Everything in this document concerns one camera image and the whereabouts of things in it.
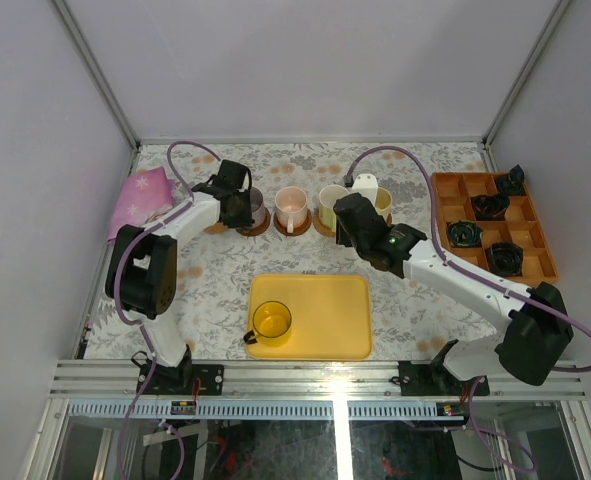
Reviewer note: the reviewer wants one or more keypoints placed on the dark brown wooden coaster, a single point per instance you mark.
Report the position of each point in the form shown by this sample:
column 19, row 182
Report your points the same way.
column 257, row 230

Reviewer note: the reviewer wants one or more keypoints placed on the white mug green handle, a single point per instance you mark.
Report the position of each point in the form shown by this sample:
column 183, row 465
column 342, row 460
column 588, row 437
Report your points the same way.
column 327, row 197

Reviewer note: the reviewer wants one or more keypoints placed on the pink cup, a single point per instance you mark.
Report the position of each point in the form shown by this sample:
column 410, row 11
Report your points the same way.
column 291, row 207

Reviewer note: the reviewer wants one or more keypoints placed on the black coiled item bottom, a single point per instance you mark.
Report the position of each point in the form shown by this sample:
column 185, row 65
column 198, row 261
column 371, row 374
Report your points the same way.
column 505, row 259

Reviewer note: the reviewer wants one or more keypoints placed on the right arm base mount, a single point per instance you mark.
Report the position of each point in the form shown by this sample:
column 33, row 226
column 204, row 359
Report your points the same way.
column 424, row 380

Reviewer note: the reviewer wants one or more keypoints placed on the pale green mug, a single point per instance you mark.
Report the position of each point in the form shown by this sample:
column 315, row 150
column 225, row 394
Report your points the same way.
column 383, row 203

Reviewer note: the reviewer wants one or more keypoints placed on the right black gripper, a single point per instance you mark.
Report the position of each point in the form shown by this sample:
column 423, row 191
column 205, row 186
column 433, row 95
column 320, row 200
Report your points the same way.
column 341, row 236

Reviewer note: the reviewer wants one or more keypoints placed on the woven rattan coaster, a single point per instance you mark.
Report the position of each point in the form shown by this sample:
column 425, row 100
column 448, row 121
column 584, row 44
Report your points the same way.
column 320, row 227

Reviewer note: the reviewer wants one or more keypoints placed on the yellow mug black handle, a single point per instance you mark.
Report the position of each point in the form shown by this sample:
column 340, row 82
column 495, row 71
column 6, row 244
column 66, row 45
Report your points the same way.
column 271, row 325

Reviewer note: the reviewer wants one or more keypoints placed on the black coiled item middle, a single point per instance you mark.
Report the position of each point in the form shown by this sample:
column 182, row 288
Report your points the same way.
column 490, row 207

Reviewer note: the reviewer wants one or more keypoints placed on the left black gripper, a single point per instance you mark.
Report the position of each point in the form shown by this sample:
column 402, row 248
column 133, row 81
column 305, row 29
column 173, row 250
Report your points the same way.
column 240, row 211

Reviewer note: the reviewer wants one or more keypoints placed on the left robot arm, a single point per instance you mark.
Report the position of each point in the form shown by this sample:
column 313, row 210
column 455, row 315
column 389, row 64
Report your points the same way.
column 142, row 276

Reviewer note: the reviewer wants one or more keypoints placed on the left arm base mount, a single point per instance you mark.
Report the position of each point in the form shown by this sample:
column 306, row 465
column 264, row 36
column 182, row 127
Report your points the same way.
column 195, row 380

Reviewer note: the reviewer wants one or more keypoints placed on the orange compartment organizer tray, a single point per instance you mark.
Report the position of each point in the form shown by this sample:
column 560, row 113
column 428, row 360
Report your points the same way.
column 519, row 225

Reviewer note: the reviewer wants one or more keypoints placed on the purple mug black handle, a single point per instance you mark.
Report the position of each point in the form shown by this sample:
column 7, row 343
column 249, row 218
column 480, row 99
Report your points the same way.
column 257, row 207

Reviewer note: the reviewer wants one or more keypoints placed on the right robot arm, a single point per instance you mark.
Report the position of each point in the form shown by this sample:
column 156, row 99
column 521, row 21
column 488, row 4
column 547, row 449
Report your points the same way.
column 530, row 336

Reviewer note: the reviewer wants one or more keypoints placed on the yellow plastic tray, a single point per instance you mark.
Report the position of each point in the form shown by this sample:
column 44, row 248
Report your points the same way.
column 331, row 316

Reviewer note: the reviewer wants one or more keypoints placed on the purple folded cloth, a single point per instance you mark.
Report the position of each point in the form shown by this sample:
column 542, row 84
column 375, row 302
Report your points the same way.
column 144, row 195

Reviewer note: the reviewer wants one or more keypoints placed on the black coiled item top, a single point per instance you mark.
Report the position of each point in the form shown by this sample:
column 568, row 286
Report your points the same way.
column 512, row 182

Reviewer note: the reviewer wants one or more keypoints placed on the light tan round coaster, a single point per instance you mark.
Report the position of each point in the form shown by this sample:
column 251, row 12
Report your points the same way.
column 217, row 228

